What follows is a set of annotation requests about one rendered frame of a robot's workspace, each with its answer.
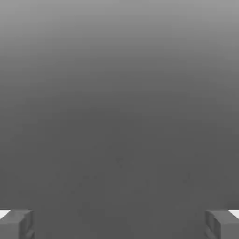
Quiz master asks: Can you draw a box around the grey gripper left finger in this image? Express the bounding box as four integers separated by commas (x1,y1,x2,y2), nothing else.
0,209,35,239

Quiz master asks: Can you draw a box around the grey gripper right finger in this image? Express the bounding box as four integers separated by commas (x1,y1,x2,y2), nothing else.
204,209,239,239

